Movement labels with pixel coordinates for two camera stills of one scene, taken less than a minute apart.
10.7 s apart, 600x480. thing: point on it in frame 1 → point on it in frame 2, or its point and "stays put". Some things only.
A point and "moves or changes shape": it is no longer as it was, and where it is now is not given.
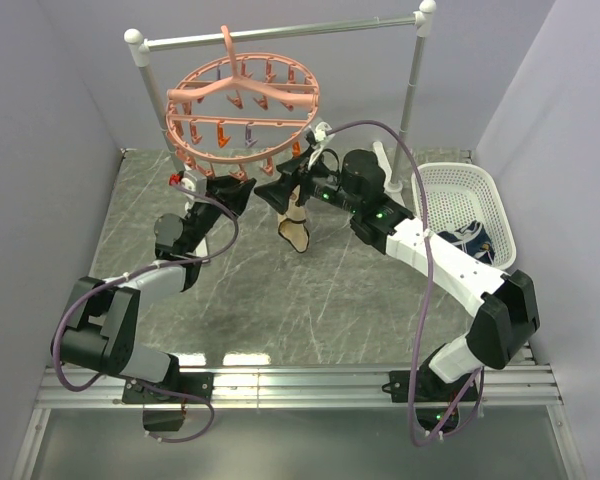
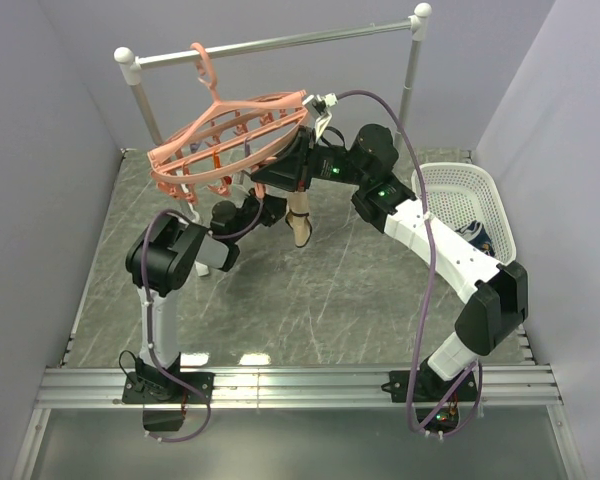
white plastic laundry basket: [457, 195] stays put
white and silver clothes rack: [134, 37] → [131, 64]
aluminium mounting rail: [309, 388] stays put
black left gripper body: [206, 212] → [267, 217]
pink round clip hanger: [238, 108] moves or changes shape
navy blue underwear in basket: [474, 238] stays put
